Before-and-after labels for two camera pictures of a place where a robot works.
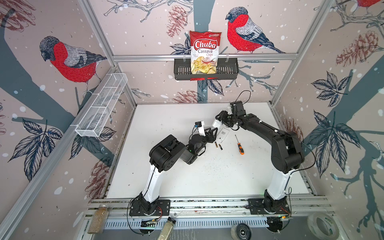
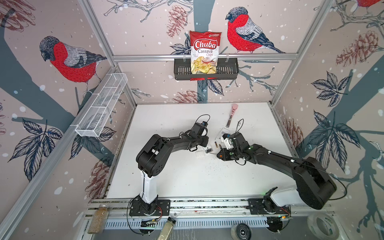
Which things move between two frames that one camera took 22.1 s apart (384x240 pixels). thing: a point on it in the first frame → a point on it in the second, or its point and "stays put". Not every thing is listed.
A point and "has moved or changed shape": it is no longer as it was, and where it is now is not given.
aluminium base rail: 210,213 stays put
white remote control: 217,124 → 207,149
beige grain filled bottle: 167,230 stays put
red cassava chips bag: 204,46 stays put
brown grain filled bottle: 98,220 stays put
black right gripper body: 230,120 → 231,153
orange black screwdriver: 240,148 has moved or changed shape
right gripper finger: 223,114 → 220,154
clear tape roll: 322,226 stays put
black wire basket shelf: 225,69 stays put
